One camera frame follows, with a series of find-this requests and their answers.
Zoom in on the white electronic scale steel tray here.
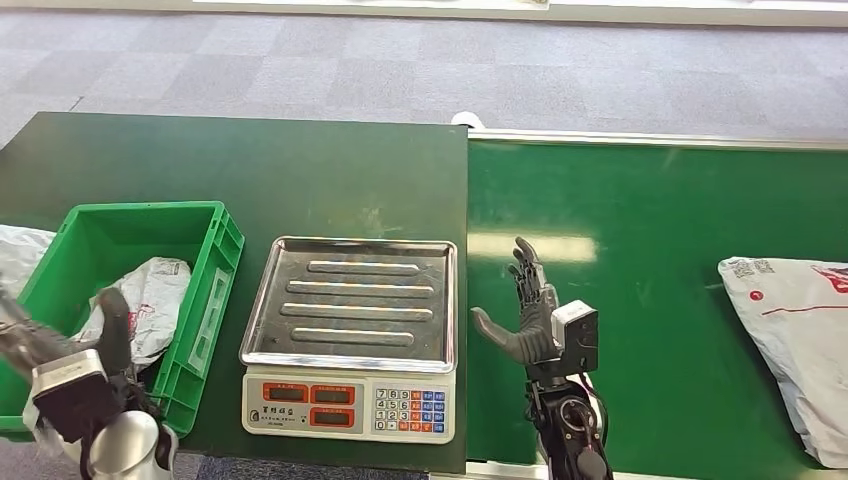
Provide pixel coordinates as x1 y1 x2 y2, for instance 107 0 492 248
239 235 460 446

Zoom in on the green conveyor belt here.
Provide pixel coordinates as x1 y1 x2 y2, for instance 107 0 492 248
465 139 848 480

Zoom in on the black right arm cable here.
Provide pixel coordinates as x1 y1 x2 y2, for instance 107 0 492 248
581 372 611 446

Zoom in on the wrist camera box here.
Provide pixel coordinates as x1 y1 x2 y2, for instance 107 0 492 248
551 299 601 374
23 349 124 445

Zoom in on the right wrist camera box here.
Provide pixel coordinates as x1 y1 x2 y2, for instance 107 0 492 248
551 299 601 374

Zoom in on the silver conveyor side rail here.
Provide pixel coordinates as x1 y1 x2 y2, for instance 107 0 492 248
466 127 848 152
465 461 551 480

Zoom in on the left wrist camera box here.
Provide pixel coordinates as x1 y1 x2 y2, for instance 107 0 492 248
23 349 124 445

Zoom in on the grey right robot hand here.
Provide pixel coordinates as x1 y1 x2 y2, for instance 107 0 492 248
470 236 561 367

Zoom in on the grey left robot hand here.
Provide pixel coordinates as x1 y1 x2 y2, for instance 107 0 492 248
0 284 134 379

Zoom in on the white plastic bag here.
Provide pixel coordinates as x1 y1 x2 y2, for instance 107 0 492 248
0 223 58 299

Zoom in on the green plastic crate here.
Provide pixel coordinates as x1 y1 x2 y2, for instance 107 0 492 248
0 201 246 442

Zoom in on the white mailer bag red print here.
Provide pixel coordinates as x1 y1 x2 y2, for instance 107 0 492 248
72 256 193 372

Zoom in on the large white mailer bag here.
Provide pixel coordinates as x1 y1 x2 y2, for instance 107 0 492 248
717 256 848 470

